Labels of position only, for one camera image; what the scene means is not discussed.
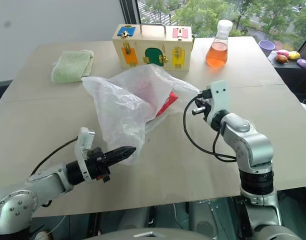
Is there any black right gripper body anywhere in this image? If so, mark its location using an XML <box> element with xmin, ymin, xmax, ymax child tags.
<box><xmin>191</xmin><ymin>97</ymin><xmax>215</xmax><ymax>124</ymax></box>

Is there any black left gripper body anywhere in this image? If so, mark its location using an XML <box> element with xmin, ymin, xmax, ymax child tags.
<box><xmin>84</xmin><ymin>147</ymin><xmax>112</xmax><ymax>183</ymax></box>

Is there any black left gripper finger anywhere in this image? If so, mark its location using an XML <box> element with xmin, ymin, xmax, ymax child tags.
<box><xmin>102</xmin><ymin>146</ymin><xmax>137</xmax><ymax>159</ymax></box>
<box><xmin>104</xmin><ymin>151</ymin><xmax>135</xmax><ymax>167</ymax></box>

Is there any translucent white plastic bag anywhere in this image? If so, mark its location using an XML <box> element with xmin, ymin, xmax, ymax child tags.
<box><xmin>81</xmin><ymin>63</ymin><xmax>202</xmax><ymax>166</ymax></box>

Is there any red flat packet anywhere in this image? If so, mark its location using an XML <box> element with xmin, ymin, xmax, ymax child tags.
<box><xmin>154</xmin><ymin>91</ymin><xmax>179</xmax><ymax>117</ymax></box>

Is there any glass flask with orange liquid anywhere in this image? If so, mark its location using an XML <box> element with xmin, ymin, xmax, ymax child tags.
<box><xmin>205</xmin><ymin>19</ymin><xmax>234</xmax><ymax>68</ymax></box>

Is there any wooden lock box with latches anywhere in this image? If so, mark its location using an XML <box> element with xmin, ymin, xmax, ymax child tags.
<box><xmin>111</xmin><ymin>22</ymin><xmax>195</xmax><ymax>73</ymax></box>

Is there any purple plastic bowl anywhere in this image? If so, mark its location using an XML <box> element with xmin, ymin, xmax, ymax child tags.
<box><xmin>258</xmin><ymin>39</ymin><xmax>276</xmax><ymax>54</ymax></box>

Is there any brown toy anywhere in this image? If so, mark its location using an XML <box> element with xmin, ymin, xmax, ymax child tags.
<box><xmin>275</xmin><ymin>54</ymin><xmax>290</xmax><ymax>64</ymax></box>

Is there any black side table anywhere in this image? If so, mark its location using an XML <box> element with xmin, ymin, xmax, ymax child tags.
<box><xmin>267</xmin><ymin>52</ymin><xmax>306</xmax><ymax>102</ymax></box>

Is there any grey robot torso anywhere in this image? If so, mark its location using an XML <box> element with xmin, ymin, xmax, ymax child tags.
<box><xmin>100</xmin><ymin>226</ymin><xmax>246</xmax><ymax>240</ymax></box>

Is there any yellow toy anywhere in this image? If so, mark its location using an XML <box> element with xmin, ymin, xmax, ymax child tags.
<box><xmin>287</xmin><ymin>50</ymin><xmax>301</xmax><ymax>61</ymax></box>

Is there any folded light green towel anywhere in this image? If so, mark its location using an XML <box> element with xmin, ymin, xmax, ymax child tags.
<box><xmin>50</xmin><ymin>49</ymin><xmax>95</xmax><ymax>84</ymax></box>

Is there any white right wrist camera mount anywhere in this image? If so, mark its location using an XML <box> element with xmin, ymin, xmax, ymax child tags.
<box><xmin>206</xmin><ymin>80</ymin><xmax>230</xmax><ymax>126</ymax></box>

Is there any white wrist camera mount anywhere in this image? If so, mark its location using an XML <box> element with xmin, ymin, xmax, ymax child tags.
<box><xmin>206</xmin><ymin>80</ymin><xmax>230</xmax><ymax>126</ymax></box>
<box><xmin>73</xmin><ymin>126</ymin><xmax>96</xmax><ymax>184</ymax></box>

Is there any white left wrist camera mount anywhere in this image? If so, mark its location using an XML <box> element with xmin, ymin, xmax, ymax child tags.
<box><xmin>73</xmin><ymin>126</ymin><xmax>96</xmax><ymax>184</ymax></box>

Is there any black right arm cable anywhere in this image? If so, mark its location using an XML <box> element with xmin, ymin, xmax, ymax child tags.
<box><xmin>182</xmin><ymin>95</ymin><xmax>238</xmax><ymax>163</ymax></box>

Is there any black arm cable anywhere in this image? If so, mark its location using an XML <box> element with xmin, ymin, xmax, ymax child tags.
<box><xmin>30</xmin><ymin>136</ymin><xmax>79</xmax><ymax>176</ymax></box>
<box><xmin>182</xmin><ymin>95</ymin><xmax>238</xmax><ymax>163</ymax></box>

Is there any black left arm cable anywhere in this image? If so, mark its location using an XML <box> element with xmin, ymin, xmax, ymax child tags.
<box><xmin>30</xmin><ymin>136</ymin><xmax>79</xmax><ymax>176</ymax></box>

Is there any dark window frame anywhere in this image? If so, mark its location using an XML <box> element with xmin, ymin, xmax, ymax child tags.
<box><xmin>118</xmin><ymin>0</ymin><xmax>142</xmax><ymax>25</ymax></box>

